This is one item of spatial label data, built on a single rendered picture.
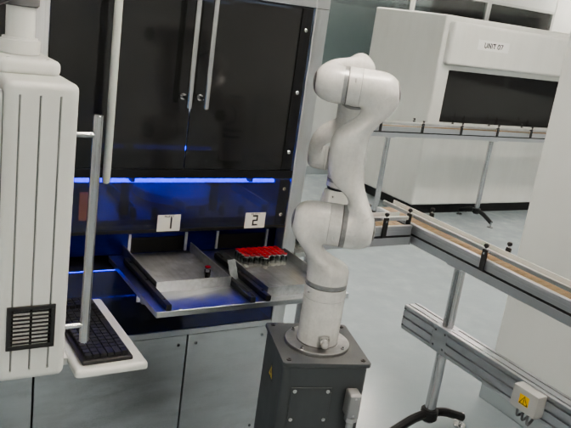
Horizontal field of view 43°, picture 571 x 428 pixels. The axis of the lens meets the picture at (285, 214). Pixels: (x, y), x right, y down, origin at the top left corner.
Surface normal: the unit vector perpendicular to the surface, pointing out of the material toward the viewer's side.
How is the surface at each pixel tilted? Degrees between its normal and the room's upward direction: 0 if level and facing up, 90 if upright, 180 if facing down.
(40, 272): 90
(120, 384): 90
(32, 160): 90
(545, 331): 90
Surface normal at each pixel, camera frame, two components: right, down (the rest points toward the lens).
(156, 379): 0.50, 0.30
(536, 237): -0.86, 0.02
